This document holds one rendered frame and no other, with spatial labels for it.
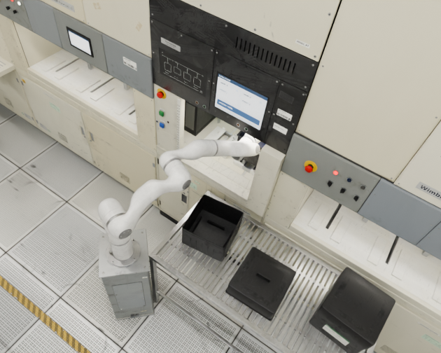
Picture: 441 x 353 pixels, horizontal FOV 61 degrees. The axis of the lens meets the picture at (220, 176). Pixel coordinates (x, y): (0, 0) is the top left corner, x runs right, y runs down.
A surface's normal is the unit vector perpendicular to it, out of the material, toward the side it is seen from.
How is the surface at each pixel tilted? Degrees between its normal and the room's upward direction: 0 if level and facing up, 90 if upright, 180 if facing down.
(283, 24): 92
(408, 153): 90
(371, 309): 0
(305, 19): 90
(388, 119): 90
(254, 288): 0
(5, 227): 0
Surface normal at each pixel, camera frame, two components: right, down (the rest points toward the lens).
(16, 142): 0.10, -0.62
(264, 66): -0.56, 0.62
